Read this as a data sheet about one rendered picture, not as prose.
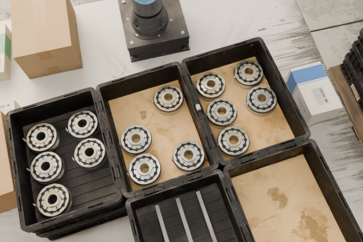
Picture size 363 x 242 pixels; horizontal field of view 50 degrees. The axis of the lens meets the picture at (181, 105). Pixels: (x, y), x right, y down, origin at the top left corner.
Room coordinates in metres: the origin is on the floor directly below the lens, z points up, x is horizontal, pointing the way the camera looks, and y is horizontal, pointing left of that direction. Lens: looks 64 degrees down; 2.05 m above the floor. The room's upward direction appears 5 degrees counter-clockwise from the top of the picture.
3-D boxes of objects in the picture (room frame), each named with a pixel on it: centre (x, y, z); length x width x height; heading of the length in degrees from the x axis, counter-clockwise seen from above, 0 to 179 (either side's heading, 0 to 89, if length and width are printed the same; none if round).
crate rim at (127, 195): (0.49, 0.09, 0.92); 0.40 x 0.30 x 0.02; 13
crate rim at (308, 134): (0.56, -0.20, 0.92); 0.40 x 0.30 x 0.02; 13
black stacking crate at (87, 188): (0.43, 0.38, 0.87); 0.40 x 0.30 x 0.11; 13
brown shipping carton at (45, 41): (1.01, 0.52, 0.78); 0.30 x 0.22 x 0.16; 8
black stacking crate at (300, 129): (0.56, -0.20, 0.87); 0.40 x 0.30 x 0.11; 13
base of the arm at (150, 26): (1.00, 0.10, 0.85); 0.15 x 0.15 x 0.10
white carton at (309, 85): (0.64, -0.49, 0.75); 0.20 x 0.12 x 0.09; 10
